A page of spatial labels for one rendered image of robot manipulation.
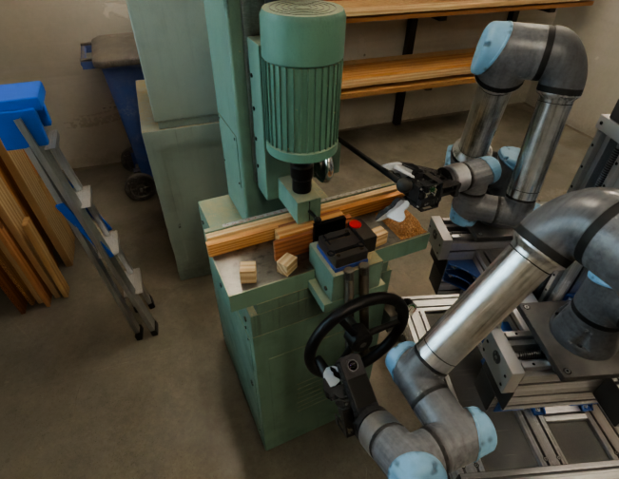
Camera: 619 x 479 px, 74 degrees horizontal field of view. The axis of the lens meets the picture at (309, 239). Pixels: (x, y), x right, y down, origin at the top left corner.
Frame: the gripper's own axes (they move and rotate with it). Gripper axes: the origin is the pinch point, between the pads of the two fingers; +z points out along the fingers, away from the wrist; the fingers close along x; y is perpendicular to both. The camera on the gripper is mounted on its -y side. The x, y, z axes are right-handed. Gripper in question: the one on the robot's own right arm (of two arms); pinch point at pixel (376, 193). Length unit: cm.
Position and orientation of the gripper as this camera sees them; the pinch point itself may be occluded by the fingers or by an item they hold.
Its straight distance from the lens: 101.8
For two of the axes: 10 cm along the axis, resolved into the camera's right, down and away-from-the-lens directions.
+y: 4.3, 5.5, -7.2
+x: -0.1, 8.0, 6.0
